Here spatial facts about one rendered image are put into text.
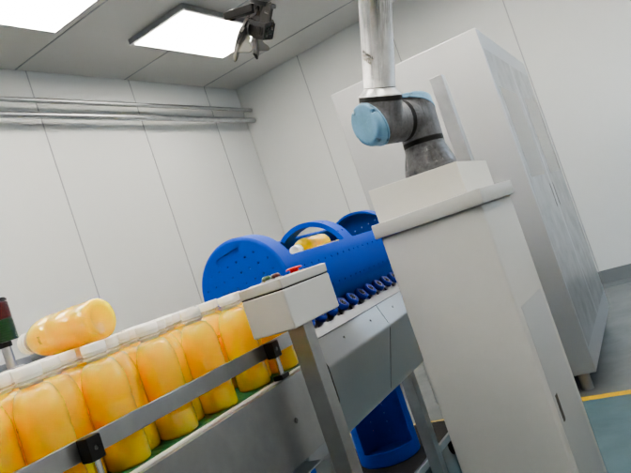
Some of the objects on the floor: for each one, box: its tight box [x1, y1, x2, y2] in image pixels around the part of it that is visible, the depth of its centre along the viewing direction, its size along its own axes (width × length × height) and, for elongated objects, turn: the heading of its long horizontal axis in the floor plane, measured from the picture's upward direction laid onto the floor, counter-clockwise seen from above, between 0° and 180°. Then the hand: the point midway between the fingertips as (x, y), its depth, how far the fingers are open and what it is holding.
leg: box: [402, 371, 449, 473], centre depth 258 cm, size 6×6×63 cm
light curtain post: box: [429, 74, 487, 206], centre depth 281 cm, size 6×6×170 cm
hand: (244, 60), depth 216 cm, fingers open, 14 cm apart
